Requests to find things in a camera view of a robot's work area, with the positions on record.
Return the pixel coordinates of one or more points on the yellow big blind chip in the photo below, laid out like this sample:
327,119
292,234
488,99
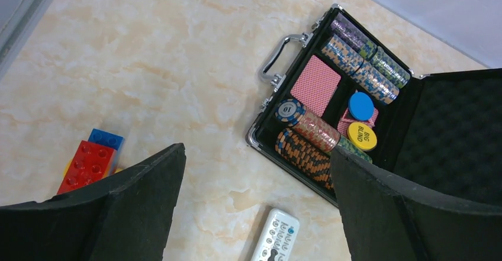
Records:
362,136

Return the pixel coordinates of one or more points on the red playing card deck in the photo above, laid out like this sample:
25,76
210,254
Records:
316,85

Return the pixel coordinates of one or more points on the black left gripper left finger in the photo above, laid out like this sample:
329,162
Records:
126,216

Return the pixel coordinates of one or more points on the black poker chip case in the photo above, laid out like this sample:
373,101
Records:
442,132

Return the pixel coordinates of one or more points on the blue toy brick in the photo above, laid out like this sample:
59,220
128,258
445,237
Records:
109,140

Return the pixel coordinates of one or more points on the green poker chip stack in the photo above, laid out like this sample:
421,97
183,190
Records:
389,68

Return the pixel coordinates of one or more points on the blue tan chip stack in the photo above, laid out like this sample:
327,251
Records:
360,70

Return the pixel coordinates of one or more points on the blue dealer chip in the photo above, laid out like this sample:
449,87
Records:
360,106

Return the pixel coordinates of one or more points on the red toy brick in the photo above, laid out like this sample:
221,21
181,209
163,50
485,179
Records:
91,162

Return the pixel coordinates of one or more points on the purple poker chip stack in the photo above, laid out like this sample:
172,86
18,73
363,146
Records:
353,36

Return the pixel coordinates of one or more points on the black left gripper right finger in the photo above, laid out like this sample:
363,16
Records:
387,217

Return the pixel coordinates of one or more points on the orange black chip stack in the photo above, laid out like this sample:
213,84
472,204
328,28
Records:
299,152

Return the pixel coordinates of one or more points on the white remote control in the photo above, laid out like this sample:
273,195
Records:
277,237

